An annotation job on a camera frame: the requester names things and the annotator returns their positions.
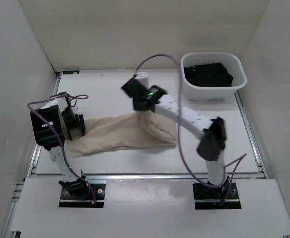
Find beige trousers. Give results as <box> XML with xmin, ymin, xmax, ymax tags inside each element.
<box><xmin>67</xmin><ymin>111</ymin><xmax>178</xmax><ymax>158</ymax></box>

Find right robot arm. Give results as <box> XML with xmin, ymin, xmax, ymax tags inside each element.
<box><xmin>129</xmin><ymin>85</ymin><xmax>228</xmax><ymax>198</ymax></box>

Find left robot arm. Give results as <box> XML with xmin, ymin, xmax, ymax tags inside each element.
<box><xmin>27</xmin><ymin>92</ymin><xmax>96</xmax><ymax>204</ymax></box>

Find black folded trousers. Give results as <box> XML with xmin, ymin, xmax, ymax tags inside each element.
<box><xmin>184</xmin><ymin>63</ymin><xmax>234</xmax><ymax>87</ymax></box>

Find white plastic basket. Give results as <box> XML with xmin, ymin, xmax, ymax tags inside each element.
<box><xmin>181</xmin><ymin>52</ymin><xmax>247</xmax><ymax>101</ymax></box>

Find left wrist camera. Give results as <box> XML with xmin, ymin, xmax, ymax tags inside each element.
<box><xmin>45</xmin><ymin>92</ymin><xmax>78</xmax><ymax>114</ymax></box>

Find aluminium front rail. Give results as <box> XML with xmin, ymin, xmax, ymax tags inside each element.
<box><xmin>85</xmin><ymin>174</ymin><xmax>194</xmax><ymax>180</ymax></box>

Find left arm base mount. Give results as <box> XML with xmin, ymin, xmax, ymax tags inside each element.
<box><xmin>59</xmin><ymin>180</ymin><xmax>106</xmax><ymax>208</ymax></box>

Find aluminium left rail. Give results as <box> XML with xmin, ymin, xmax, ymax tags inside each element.
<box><xmin>0</xmin><ymin>73</ymin><xmax>57</xmax><ymax>237</ymax></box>

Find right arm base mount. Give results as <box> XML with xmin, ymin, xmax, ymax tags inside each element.
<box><xmin>193</xmin><ymin>182</ymin><xmax>242</xmax><ymax>210</ymax></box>

